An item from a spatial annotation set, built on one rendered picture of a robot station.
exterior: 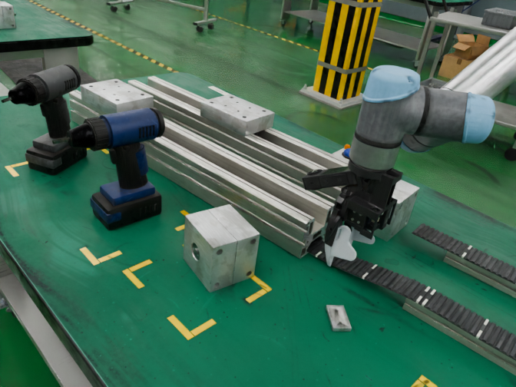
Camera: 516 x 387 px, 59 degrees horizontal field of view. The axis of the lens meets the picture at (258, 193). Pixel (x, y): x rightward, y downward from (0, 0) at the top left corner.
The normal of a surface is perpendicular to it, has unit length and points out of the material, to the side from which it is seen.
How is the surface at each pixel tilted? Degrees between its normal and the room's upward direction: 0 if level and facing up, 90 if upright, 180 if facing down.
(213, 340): 0
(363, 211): 90
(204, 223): 0
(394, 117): 90
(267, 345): 0
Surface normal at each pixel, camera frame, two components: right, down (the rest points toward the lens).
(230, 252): 0.55, 0.48
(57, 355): 0.11, -0.85
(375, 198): -0.65, 0.33
